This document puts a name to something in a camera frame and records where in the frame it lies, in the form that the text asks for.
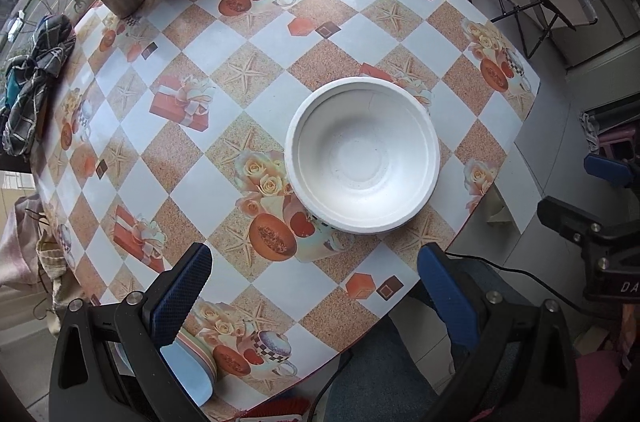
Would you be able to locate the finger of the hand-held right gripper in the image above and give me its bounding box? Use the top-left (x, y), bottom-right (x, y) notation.
top-left (537, 196), bottom-right (640, 253)
top-left (584, 153), bottom-right (640, 189)

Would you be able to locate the beige cloth bag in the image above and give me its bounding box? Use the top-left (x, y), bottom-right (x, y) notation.
top-left (0, 195), bottom-right (76, 338)

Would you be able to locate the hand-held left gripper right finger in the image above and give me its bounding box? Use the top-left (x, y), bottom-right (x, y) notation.
top-left (417, 242), bottom-right (581, 422)

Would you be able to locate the pink plastic stool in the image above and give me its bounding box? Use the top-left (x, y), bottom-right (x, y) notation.
top-left (597, 131), bottom-right (640, 164)

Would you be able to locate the grey plaid cloth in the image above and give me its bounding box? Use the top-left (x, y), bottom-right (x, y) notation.
top-left (0, 13), bottom-right (77, 158)

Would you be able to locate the blue grey upholstered seat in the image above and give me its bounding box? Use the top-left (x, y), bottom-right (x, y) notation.
top-left (322, 252), bottom-right (526, 422)

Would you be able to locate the grey white rag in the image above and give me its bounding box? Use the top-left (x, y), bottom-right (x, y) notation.
top-left (580, 112), bottom-right (602, 153)

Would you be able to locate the white round bowl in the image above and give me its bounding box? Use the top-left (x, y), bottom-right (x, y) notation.
top-left (285, 76), bottom-right (441, 235)

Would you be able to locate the black cable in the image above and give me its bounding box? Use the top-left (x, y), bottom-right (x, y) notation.
top-left (445, 252), bottom-right (588, 310)
top-left (306, 349), bottom-right (353, 422)

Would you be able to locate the blue square plate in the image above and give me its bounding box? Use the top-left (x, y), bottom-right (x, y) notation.
top-left (160, 326), bottom-right (219, 408)

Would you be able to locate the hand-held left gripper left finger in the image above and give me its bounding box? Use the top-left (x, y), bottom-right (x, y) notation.
top-left (47, 242), bottom-right (214, 422)

